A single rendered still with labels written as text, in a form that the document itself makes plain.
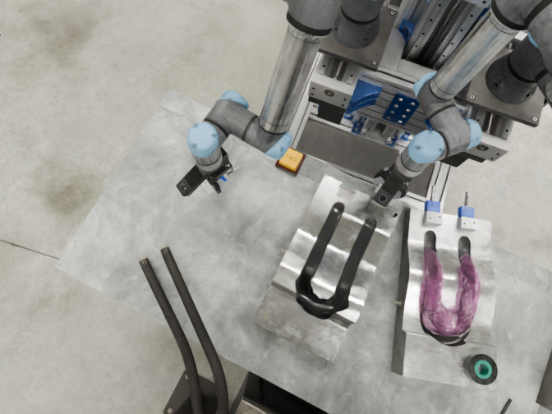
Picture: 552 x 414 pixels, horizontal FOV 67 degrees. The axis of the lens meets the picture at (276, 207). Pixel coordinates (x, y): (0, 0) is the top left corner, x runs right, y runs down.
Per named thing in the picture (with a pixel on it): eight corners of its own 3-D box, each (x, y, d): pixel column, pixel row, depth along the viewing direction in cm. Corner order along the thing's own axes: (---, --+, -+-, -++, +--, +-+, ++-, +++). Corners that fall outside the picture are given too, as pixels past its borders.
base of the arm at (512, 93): (491, 52, 128) (510, 30, 119) (540, 69, 127) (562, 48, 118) (480, 94, 124) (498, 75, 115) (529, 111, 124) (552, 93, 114)
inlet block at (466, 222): (455, 192, 139) (462, 187, 133) (470, 195, 139) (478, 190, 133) (453, 231, 135) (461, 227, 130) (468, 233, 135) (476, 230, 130)
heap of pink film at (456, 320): (418, 245, 130) (428, 241, 123) (476, 255, 130) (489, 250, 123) (411, 331, 124) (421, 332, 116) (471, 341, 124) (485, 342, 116)
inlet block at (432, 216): (423, 186, 139) (429, 181, 133) (438, 189, 139) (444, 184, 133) (420, 225, 135) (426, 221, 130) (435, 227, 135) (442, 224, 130)
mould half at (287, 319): (321, 182, 141) (327, 169, 128) (392, 217, 139) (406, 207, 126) (252, 321, 129) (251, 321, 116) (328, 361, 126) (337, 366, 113)
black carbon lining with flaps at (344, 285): (333, 200, 132) (338, 191, 123) (379, 223, 131) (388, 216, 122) (284, 301, 124) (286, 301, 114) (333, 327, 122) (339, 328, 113)
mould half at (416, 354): (404, 212, 139) (416, 203, 129) (482, 225, 139) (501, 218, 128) (390, 371, 126) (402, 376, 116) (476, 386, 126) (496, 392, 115)
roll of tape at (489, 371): (457, 374, 116) (464, 375, 113) (469, 347, 118) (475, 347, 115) (485, 388, 116) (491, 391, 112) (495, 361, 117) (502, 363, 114)
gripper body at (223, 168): (234, 172, 127) (232, 158, 116) (211, 190, 126) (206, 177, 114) (219, 154, 129) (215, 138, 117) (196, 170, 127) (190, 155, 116)
